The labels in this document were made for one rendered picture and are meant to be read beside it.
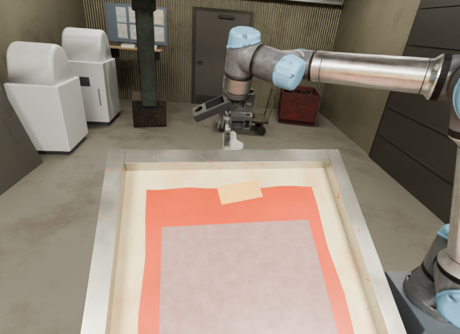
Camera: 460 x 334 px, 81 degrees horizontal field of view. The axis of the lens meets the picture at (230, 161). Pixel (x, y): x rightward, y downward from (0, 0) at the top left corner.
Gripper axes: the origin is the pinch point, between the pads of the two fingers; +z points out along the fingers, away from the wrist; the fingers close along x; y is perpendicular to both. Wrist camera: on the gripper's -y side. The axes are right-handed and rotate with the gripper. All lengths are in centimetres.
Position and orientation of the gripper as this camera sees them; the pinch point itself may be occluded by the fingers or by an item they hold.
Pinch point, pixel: (220, 146)
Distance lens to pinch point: 86.7
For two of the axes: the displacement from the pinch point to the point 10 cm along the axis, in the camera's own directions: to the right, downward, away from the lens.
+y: 9.8, -0.1, 1.9
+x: -1.4, -6.9, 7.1
